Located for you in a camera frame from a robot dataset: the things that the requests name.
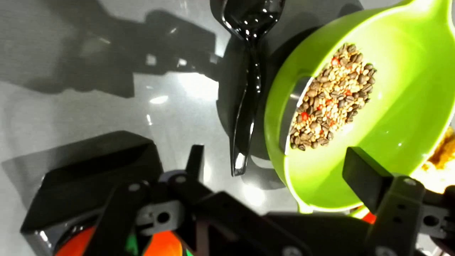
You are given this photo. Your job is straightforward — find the small red cup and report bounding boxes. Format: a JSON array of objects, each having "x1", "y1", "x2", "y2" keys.
[{"x1": 362, "y1": 212, "x2": 375, "y2": 225}]

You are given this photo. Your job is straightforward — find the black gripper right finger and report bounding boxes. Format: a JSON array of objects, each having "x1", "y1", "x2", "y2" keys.
[{"x1": 342, "y1": 147, "x2": 423, "y2": 256}]

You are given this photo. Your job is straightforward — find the yellow cloth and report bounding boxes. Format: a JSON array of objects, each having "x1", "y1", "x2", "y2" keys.
[{"x1": 422, "y1": 128, "x2": 455, "y2": 181}]

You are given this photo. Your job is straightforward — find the orange red ball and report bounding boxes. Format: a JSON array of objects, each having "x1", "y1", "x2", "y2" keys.
[{"x1": 54, "y1": 228, "x2": 193, "y2": 256}]

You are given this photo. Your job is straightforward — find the black box holder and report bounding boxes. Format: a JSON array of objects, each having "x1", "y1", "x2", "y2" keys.
[{"x1": 20, "y1": 131, "x2": 163, "y2": 256}]

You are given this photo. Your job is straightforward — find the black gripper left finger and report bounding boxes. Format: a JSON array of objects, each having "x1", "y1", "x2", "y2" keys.
[{"x1": 84, "y1": 145, "x2": 203, "y2": 256}]

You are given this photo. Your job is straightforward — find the coffee beans in bowl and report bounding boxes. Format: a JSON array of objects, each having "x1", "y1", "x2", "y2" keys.
[{"x1": 288, "y1": 43, "x2": 377, "y2": 151}]

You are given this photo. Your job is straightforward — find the black plastic spoon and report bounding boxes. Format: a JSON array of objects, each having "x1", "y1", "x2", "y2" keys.
[{"x1": 220, "y1": 0, "x2": 286, "y2": 176}]

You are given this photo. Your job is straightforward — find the green plastic bowl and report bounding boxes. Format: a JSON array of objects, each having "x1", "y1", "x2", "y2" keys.
[{"x1": 264, "y1": 0, "x2": 455, "y2": 213}]

